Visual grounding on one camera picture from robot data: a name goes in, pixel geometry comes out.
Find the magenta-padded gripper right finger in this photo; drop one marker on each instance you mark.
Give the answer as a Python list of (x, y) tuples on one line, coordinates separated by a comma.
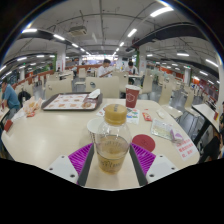
[(160, 168)]

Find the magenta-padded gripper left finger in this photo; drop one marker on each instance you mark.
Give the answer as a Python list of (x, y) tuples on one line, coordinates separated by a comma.
[(63, 168)]

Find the clear tea bottle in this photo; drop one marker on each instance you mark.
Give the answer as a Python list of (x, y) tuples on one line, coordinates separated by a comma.
[(112, 150)]

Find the flat round red coaster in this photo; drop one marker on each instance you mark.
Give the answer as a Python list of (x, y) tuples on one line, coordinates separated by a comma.
[(144, 141)]

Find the white notice sticker, red text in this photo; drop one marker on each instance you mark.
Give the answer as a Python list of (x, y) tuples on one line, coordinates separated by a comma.
[(186, 149)]

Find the small purple wrapper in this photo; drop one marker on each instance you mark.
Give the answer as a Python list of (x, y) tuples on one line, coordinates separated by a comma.
[(176, 136)]

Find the small red sauce packet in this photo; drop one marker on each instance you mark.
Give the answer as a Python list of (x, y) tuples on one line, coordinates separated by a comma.
[(147, 116)]

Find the small white packet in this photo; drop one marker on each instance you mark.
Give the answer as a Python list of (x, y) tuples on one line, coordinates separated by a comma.
[(160, 114)]

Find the colourful printed leaflet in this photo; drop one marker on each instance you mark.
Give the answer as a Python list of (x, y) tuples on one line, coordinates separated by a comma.
[(133, 116)]

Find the dark food tray, paper liner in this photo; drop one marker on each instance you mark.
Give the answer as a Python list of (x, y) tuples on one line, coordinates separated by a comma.
[(66, 101)]

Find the clear plastic food bag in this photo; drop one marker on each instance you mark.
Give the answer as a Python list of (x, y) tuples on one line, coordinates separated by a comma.
[(32, 106)]

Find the small red box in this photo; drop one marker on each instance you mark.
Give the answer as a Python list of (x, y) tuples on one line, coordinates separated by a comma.
[(8, 125)]

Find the beige neighbouring table, black leg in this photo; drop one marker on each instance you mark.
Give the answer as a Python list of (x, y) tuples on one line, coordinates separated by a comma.
[(205, 113)]

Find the person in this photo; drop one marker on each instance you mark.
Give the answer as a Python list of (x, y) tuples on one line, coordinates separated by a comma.
[(10, 96), (104, 70), (131, 69), (220, 130)]

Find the red paper cup with lid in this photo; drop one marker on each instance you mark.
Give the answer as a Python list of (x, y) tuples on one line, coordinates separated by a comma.
[(132, 96)]

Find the crumpled white napkin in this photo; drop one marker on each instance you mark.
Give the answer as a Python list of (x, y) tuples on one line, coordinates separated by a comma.
[(94, 93)]

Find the black backpack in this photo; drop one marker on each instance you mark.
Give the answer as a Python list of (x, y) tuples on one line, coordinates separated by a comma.
[(24, 96)]

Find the beige canteen chairs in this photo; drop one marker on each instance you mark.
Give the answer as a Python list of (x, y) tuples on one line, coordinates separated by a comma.
[(103, 86)]

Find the ceiling air conditioner unit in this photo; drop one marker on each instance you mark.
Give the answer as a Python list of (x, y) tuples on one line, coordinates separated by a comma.
[(77, 31)]

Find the ceiling lights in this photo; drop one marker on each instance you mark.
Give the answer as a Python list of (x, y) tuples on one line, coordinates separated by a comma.
[(161, 11)]

